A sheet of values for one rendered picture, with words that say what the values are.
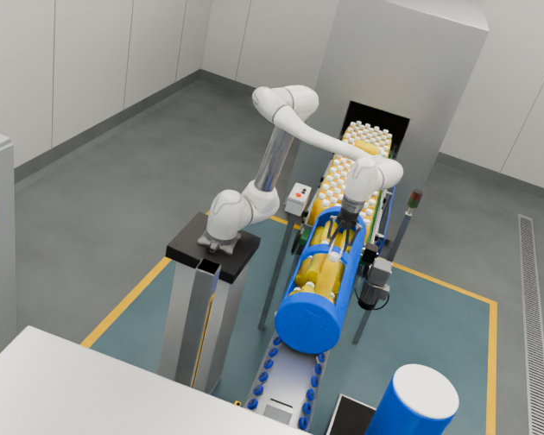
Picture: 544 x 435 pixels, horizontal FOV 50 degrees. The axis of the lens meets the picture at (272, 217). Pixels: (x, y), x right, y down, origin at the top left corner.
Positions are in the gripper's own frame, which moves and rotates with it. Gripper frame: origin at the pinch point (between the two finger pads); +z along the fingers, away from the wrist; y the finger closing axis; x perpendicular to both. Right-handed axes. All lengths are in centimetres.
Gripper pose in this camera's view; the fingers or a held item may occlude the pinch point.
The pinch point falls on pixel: (336, 249)
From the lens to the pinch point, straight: 239.7
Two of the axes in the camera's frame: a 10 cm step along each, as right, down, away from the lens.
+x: 2.6, -4.7, 8.4
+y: 9.4, 3.2, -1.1
